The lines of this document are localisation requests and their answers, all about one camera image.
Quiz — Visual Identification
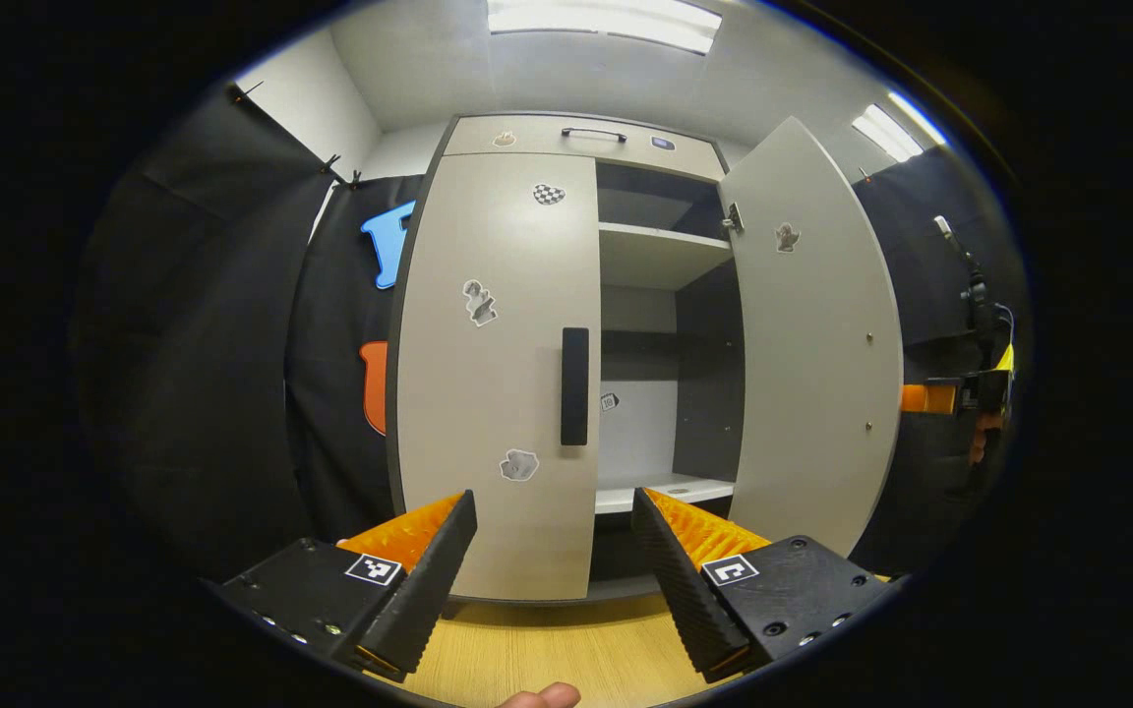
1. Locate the grey double-door shoe cabinet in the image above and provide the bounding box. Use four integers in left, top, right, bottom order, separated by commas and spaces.
385, 111, 907, 606

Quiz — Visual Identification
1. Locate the narrow ceiling light panel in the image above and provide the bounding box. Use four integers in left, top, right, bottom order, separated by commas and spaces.
850, 90, 951, 164

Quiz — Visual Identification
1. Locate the black backdrop cloth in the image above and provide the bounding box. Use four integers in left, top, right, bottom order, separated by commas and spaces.
847, 146, 1030, 581
70, 84, 430, 591

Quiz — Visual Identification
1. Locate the black door handle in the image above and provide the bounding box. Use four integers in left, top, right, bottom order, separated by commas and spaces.
561, 327, 590, 447

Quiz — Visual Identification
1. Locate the grey cabinet drawer front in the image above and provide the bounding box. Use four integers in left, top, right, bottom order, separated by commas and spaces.
442, 114, 728, 183

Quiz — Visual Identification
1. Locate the grey cabinet door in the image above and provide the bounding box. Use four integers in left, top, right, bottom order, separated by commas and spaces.
719, 116, 907, 560
388, 152, 602, 603

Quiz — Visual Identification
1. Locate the wide ceiling light panel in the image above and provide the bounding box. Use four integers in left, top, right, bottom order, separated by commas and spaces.
486, 0, 725, 56

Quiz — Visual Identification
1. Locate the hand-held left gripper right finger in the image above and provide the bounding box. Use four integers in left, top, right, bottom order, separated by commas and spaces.
630, 487, 902, 686

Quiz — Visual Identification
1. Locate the black stand with cable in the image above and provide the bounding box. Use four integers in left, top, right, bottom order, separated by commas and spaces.
932, 214, 1017, 340

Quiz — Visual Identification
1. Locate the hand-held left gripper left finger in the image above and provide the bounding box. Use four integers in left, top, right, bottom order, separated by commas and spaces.
201, 489, 479, 684

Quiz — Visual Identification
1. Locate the grey cabinet shelf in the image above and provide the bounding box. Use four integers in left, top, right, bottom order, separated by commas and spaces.
596, 187, 697, 233
594, 475, 737, 515
598, 222, 733, 291

